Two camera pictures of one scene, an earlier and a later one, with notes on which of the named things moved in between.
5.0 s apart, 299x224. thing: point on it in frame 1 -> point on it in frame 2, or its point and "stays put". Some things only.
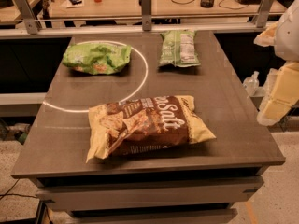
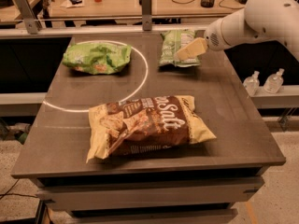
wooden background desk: x=126 y=0 stays put
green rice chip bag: x=96 y=58 stays put
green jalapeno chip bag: x=178 y=49 stays put
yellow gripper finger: x=283 y=96 -> x=220 y=35
